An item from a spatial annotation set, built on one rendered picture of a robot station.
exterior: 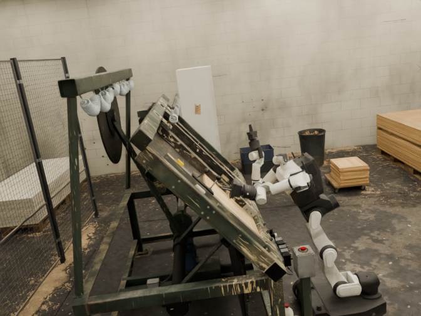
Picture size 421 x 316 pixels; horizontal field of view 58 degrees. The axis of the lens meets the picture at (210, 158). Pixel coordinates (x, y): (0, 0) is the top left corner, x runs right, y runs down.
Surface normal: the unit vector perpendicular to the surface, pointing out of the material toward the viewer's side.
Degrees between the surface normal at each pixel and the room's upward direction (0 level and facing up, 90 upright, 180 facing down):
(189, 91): 90
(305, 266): 90
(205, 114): 90
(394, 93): 90
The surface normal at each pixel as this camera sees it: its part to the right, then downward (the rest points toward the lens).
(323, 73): -0.01, 0.26
